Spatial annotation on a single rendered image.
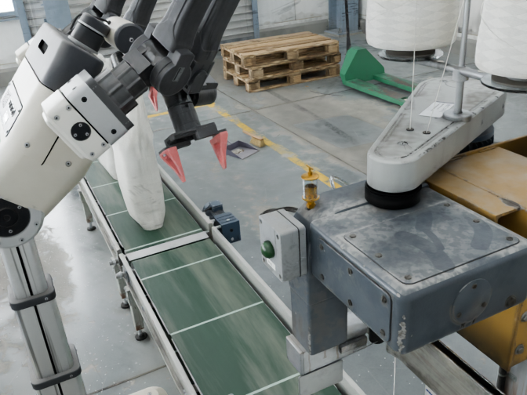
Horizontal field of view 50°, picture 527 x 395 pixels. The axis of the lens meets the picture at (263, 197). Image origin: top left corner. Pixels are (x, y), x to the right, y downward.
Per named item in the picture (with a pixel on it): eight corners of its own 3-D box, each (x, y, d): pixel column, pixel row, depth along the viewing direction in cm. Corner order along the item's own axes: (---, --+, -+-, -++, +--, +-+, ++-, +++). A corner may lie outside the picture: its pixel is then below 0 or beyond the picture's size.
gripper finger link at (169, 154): (210, 172, 116) (194, 129, 116) (179, 182, 113) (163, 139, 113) (200, 177, 122) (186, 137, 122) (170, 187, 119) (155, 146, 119)
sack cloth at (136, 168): (116, 200, 319) (91, 74, 287) (153, 191, 326) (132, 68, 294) (135, 236, 280) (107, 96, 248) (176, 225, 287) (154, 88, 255)
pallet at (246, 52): (220, 55, 692) (220, 43, 686) (307, 42, 730) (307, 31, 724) (244, 68, 624) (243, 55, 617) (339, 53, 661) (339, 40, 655)
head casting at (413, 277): (290, 334, 104) (281, 190, 90) (397, 292, 113) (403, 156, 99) (392, 454, 79) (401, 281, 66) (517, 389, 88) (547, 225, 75)
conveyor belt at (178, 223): (62, 139, 449) (59, 128, 445) (110, 128, 463) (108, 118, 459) (130, 270, 269) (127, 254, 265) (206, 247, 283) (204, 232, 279)
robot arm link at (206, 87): (172, 46, 114) (198, 72, 111) (210, 45, 123) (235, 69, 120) (152, 93, 121) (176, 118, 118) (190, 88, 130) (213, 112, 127)
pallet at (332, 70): (223, 78, 705) (222, 67, 699) (307, 63, 747) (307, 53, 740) (248, 92, 637) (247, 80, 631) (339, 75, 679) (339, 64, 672)
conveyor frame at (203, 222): (56, 141, 448) (52, 125, 441) (116, 128, 465) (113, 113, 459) (124, 280, 263) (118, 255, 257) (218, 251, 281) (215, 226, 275)
